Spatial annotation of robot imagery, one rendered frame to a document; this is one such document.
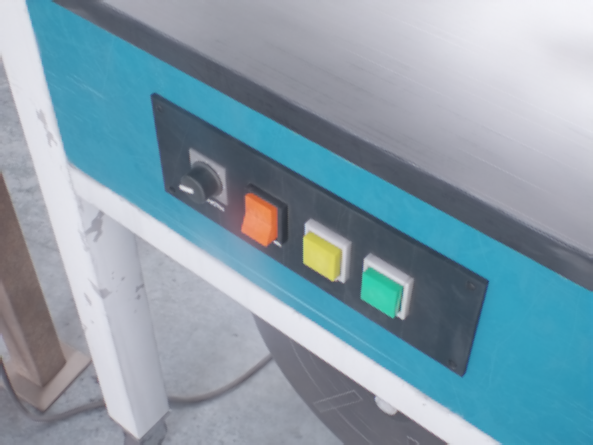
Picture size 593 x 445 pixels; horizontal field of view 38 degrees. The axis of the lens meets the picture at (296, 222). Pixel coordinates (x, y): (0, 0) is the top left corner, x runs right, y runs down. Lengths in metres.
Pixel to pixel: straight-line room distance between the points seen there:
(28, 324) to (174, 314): 0.24
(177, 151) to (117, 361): 0.41
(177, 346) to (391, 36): 0.82
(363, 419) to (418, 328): 0.51
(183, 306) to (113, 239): 0.49
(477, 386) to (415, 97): 0.18
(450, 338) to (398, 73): 0.16
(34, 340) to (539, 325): 0.83
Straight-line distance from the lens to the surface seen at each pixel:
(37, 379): 1.25
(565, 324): 0.46
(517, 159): 0.46
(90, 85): 0.64
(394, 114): 0.47
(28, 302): 1.15
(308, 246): 0.52
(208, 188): 0.57
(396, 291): 0.50
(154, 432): 1.14
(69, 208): 0.80
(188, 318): 1.30
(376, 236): 0.50
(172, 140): 0.59
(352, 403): 1.03
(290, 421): 1.20
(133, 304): 0.92
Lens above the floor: 1.04
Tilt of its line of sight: 47 degrees down
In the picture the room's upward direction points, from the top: straight up
